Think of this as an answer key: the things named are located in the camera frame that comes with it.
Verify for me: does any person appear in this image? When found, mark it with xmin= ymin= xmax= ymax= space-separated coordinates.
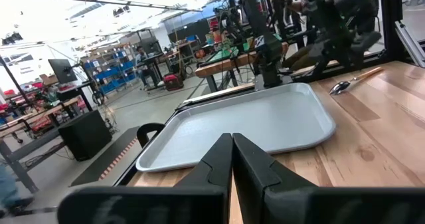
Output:
xmin=134 ymin=45 xmax=160 ymax=89

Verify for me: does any person's leg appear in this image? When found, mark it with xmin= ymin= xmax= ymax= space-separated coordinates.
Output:
xmin=0 ymin=164 xmax=35 ymax=218

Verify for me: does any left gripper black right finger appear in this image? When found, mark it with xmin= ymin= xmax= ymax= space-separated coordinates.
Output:
xmin=232 ymin=132 xmax=425 ymax=224

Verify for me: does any black computer monitor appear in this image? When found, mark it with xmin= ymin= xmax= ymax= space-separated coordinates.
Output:
xmin=48 ymin=58 xmax=78 ymax=84

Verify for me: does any black clamp handle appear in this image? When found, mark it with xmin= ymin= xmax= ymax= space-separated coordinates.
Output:
xmin=258 ymin=61 xmax=284 ymax=88
xmin=136 ymin=122 xmax=166 ymax=148

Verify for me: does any black hazard-striped floor mat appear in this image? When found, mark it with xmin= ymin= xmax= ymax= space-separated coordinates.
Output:
xmin=69 ymin=126 xmax=142 ymax=187

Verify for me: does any metal spoon orange handle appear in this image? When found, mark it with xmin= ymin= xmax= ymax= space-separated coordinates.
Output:
xmin=328 ymin=66 xmax=384 ymax=96

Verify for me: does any wooden table with green mat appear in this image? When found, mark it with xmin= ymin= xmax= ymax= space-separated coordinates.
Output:
xmin=195 ymin=41 xmax=290 ymax=93

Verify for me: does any shelf with blue bins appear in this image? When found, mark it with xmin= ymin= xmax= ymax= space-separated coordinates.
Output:
xmin=82 ymin=49 xmax=138 ymax=95

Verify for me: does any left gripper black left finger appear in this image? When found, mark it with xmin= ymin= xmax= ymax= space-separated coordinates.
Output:
xmin=57 ymin=132 xmax=234 ymax=224

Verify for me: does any black box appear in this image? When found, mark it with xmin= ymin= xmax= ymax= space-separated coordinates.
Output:
xmin=58 ymin=110 xmax=113 ymax=162

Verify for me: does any long wooden workbench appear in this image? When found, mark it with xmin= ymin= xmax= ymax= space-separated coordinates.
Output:
xmin=0 ymin=96 xmax=83 ymax=194

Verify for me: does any silver aluminium extrusion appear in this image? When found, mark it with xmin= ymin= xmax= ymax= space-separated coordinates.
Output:
xmin=394 ymin=20 xmax=425 ymax=68

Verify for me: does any grey plastic tray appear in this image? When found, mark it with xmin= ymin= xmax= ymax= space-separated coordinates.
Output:
xmin=135 ymin=82 xmax=337 ymax=173

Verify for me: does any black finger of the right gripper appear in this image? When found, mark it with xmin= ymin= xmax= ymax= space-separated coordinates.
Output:
xmin=351 ymin=30 xmax=383 ymax=68
xmin=307 ymin=41 xmax=338 ymax=82

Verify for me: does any black desk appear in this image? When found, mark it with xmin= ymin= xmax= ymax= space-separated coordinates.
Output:
xmin=135 ymin=53 xmax=174 ymax=92

